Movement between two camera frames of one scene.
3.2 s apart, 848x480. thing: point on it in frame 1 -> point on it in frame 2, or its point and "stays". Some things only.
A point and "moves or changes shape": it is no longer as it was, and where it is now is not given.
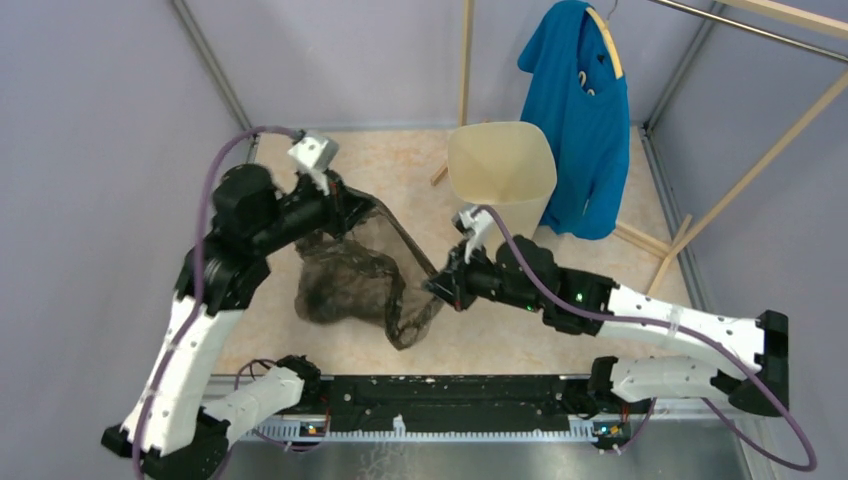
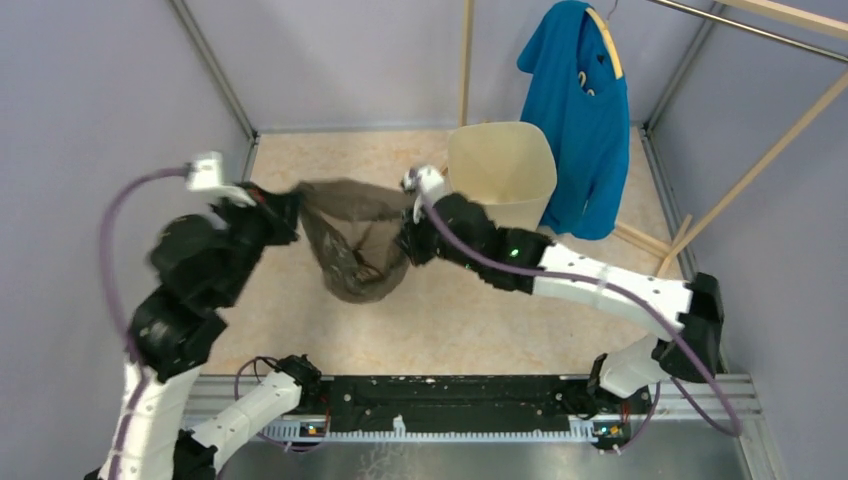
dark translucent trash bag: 369,273 moves or changes shape
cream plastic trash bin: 509,166 stays
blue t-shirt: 575,94 stays
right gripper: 443,285 -> 409,237
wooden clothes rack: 829,17 stays
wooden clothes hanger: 619,70 stays
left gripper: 344,203 -> 280,212
